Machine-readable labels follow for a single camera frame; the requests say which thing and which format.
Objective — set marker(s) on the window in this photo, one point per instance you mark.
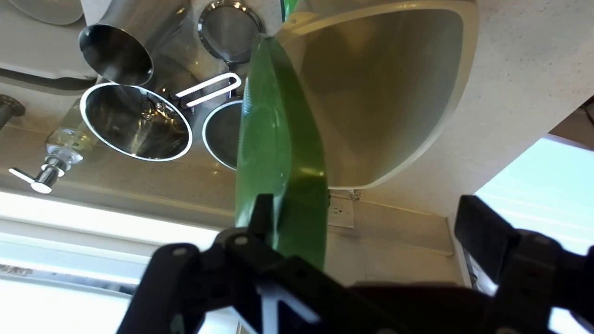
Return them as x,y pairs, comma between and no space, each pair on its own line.
69,260
547,195

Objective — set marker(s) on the steel bowl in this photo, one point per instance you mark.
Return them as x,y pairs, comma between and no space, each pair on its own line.
46,9

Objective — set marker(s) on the large steel canister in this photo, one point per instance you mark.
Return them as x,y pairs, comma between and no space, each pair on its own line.
139,125

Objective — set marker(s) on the tall steel canister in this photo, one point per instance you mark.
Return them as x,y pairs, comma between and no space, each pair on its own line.
120,46

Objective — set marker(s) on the small steel canister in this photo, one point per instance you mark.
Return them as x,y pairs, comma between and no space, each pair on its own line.
225,134
229,30

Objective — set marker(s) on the clear soap dispenser bottle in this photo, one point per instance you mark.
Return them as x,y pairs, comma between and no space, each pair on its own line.
65,144

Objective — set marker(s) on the wall socket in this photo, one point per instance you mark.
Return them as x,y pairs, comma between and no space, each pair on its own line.
341,211

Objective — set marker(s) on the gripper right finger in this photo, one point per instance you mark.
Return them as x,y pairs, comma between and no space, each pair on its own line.
519,264

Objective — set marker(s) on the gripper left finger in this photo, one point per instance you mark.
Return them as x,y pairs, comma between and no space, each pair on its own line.
176,283

